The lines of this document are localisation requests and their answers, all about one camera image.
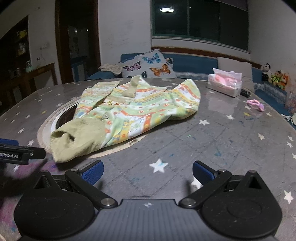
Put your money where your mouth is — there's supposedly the small white toy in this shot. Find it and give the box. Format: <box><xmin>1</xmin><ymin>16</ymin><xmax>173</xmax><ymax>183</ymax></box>
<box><xmin>281</xmin><ymin>113</ymin><xmax>296</xmax><ymax>126</ymax></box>

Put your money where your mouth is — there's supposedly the tissue box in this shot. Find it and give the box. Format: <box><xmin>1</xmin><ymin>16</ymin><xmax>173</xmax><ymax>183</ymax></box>
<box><xmin>206</xmin><ymin>68</ymin><xmax>243</xmax><ymax>97</ymax></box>

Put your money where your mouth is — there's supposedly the panda plush toy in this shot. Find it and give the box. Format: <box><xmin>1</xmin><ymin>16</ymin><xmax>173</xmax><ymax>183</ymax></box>
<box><xmin>260</xmin><ymin>63</ymin><xmax>273</xmax><ymax>82</ymax></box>

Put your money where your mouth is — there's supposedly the brown wooden door frame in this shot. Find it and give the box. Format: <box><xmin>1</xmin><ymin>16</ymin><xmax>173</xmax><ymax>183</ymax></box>
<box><xmin>55</xmin><ymin>0</ymin><xmax>102</xmax><ymax>84</ymax></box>

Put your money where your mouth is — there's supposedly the orange bear plush toy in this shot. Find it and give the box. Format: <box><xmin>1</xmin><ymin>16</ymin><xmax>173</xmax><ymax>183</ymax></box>
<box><xmin>270</xmin><ymin>70</ymin><xmax>289</xmax><ymax>90</ymax></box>

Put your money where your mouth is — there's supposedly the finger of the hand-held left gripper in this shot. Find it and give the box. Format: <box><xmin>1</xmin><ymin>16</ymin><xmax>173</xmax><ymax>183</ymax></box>
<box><xmin>0</xmin><ymin>138</ymin><xmax>46</xmax><ymax>165</ymax></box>

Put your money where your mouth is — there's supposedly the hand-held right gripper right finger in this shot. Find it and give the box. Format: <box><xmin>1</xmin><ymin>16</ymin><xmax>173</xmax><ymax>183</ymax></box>
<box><xmin>179</xmin><ymin>160</ymin><xmax>264</xmax><ymax>209</ymax></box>

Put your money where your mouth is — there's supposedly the blue sofa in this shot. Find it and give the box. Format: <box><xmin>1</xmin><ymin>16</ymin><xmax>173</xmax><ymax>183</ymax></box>
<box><xmin>87</xmin><ymin>53</ymin><xmax>288</xmax><ymax>103</ymax></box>

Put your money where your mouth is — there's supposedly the grey star-print tablecloth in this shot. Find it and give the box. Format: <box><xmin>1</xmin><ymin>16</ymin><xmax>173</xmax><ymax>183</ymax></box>
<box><xmin>0</xmin><ymin>77</ymin><xmax>296</xmax><ymax>241</ymax></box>

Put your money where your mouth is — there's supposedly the green patterned children's jacket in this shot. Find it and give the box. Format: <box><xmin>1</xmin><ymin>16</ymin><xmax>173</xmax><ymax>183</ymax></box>
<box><xmin>50</xmin><ymin>75</ymin><xmax>201</xmax><ymax>164</ymax></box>

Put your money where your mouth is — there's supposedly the pink hair scrunchie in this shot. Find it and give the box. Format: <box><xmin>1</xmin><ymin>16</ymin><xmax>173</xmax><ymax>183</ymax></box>
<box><xmin>247</xmin><ymin>99</ymin><xmax>265</xmax><ymax>112</ymax></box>

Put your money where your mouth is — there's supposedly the dark window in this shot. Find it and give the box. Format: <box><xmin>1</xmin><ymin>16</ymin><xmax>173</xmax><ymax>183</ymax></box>
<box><xmin>150</xmin><ymin>0</ymin><xmax>249</xmax><ymax>50</ymax></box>

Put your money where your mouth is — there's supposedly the round black recessed cooktop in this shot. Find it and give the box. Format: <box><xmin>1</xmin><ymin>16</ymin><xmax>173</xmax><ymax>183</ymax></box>
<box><xmin>37</xmin><ymin>96</ymin><xmax>149</xmax><ymax>160</ymax></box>

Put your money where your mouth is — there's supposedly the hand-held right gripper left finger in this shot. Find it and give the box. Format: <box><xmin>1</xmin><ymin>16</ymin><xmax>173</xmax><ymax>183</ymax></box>
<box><xmin>34</xmin><ymin>160</ymin><xmax>118</xmax><ymax>209</ymax></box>

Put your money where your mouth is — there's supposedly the clear plastic container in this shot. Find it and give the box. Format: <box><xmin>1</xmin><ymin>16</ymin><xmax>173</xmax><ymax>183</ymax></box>
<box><xmin>284</xmin><ymin>91</ymin><xmax>296</xmax><ymax>115</ymax></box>

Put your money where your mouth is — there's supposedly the wooden side table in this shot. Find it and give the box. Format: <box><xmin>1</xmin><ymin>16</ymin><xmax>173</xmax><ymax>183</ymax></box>
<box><xmin>0</xmin><ymin>62</ymin><xmax>58</xmax><ymax>109</ymax></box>

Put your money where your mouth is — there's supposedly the crumpled beige cloth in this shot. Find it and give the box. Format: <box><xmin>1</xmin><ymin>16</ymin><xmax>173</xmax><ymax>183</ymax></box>
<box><xmin>99</xmin><ymin>63</ymin><xmax>123</xmax><ymax>75</ymax></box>

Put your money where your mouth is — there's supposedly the dark wooden shelf cabinet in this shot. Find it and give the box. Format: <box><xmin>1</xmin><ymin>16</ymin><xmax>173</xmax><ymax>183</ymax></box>
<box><xmin>0</xmin><ymin>15</ymin><xmax>31</xmax><ymax>80</ymax></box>

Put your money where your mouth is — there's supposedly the plain grey cushion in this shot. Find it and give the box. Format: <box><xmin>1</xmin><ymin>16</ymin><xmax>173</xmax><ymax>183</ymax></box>
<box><xmin>217</xmin><ymin>57</ymin><xmax>255</xmax><ymax>93</ymax></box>

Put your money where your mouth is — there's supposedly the butterfly print pillow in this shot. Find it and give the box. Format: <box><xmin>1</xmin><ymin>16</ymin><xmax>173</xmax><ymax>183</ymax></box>
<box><xmin>120</xmin><ymin>49</ymin><xmax>177</xmax><ymax>79</ymax></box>

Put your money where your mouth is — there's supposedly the blue cabinet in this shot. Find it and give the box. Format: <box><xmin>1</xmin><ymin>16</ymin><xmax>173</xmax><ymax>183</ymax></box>
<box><xmin>70</xmin><ymin>56</ymin><xmax>87</xmax><ymax>82</ymax></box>

